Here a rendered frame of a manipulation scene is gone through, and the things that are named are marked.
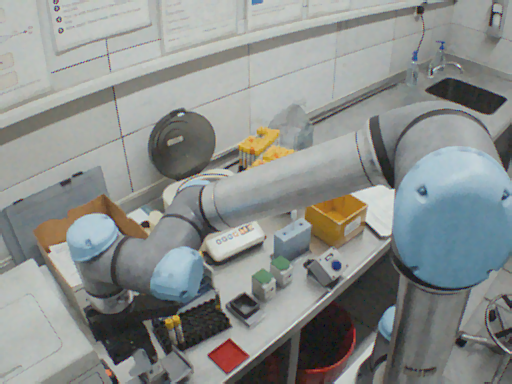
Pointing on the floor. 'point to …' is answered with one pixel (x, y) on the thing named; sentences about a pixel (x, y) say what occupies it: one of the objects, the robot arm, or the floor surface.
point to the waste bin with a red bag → (338, 332)
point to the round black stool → (494, 336)
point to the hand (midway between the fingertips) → (146, 358)
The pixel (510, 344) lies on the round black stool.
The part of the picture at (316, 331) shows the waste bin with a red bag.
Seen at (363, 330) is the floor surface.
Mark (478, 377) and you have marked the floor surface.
